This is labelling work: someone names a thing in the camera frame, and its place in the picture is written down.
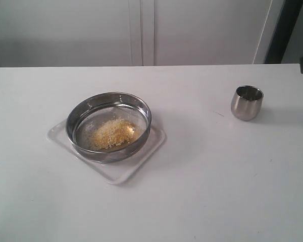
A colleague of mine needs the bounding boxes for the yellow grain pile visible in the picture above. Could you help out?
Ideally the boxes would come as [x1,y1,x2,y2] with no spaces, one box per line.
[90,118,136,151]

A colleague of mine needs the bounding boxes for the stainless steel cup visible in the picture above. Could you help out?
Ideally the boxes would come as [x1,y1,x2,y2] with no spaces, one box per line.
[230,85,264,122]

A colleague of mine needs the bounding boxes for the round metal sieve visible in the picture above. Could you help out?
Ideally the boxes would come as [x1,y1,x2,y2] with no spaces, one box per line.
[65,92,152,163]

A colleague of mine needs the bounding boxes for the white square tray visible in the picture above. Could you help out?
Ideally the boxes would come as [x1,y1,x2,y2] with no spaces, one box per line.
[47,120,166,185]

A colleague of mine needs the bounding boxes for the white cabinet doors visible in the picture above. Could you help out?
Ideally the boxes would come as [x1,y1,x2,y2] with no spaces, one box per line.
[0,1,284,67]

